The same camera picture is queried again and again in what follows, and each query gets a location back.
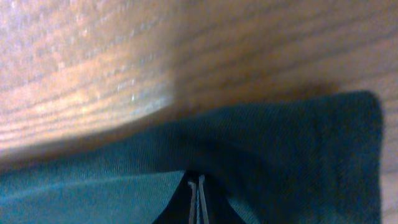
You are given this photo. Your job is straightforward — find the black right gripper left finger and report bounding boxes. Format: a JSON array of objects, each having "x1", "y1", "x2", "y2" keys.
[{"x1": 153, "y1": 172, "x2": 197, "y2": 224}]

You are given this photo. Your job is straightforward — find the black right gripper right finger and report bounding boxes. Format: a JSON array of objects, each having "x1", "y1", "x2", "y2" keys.
[{"x1": 198, "y1": 175, "x2": 245, "y2": 224}]

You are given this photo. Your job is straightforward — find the black t-shirt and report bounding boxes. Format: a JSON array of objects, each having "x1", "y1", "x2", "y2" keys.
[{"x1": 1, "y1": 91, "x2": 383, "y2": 223}]

